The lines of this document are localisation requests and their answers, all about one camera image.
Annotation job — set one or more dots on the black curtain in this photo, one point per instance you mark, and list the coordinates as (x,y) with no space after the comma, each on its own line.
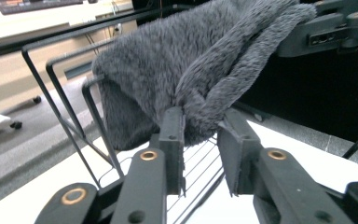
(307,93)

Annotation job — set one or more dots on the black metal frame bar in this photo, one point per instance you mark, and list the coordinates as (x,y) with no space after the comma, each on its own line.
(74,32)

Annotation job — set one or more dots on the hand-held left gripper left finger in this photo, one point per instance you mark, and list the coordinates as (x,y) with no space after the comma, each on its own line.
(155,186)

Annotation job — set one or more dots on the dark grey plush pouch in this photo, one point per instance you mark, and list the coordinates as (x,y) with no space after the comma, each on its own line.
(183,56)

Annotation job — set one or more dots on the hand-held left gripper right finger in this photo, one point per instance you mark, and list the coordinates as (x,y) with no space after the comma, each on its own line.
(279,186)

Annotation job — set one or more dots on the light wooden desk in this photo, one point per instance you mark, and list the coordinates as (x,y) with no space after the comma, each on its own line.
(9,77)

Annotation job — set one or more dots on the white table board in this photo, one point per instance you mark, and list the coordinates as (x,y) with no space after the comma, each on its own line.
(307,155)

